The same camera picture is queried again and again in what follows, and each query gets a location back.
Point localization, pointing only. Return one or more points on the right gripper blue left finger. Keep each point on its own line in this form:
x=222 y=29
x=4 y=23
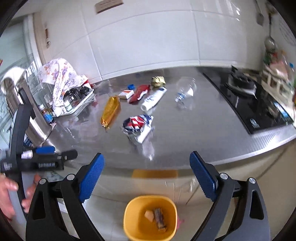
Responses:
x=88 y=176

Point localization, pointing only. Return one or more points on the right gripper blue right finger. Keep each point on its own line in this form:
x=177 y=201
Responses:
x=206 y=175

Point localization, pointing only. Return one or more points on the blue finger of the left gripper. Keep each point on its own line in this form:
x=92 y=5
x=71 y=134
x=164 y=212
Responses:
x=45 y=150
x=67 y=155

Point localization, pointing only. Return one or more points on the gold foil snack bag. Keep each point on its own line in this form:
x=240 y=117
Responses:
x=110 y=112

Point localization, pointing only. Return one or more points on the red blue foil wrapper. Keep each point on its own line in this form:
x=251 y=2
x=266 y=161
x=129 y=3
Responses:
x=137 y=127

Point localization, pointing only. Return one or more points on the small orange white box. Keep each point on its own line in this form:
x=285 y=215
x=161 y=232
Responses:
x=126 y=94

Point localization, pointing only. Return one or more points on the clear plastic water bottle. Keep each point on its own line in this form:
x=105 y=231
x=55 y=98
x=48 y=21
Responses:
x=186 y=91

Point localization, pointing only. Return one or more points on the white toothpaste tube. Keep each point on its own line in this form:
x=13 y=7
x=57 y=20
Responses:
x=153 y=99

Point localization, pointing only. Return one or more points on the green gold wrapper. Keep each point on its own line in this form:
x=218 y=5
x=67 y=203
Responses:
x=158 y=81

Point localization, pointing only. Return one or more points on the yellow trash bin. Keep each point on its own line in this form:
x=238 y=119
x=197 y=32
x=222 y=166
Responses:
x=150 y=217

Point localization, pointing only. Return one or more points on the stainless steel kettle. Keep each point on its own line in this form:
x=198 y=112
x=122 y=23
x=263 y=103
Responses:
x=29 y=120

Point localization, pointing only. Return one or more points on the brown blue-label bottle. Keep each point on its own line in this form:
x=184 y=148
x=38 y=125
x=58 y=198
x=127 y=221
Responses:
x=46 y=114

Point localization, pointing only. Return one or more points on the white green medicine bottle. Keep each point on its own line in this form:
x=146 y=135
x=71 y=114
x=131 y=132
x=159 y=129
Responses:
x=67 y=105

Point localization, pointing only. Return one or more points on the white dish tray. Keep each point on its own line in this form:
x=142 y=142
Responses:
x=63 y=111

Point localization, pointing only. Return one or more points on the glass teapot black lid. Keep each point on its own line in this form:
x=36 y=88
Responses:
x=75 y=95

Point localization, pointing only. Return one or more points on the floral patterned cloth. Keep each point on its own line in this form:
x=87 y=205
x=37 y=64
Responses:
x=61 y=74

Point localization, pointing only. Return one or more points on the black gas stove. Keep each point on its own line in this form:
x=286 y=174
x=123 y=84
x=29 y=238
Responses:
x=255 y=107

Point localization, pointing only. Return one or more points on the blue bottle cap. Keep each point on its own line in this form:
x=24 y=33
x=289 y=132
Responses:
x=131 y=87

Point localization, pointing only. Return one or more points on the white wooden spice rack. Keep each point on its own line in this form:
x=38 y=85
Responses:
x=279 y=88

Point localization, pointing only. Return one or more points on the metal skimmer ladle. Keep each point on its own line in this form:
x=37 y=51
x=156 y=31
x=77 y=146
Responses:
x=269 y=42

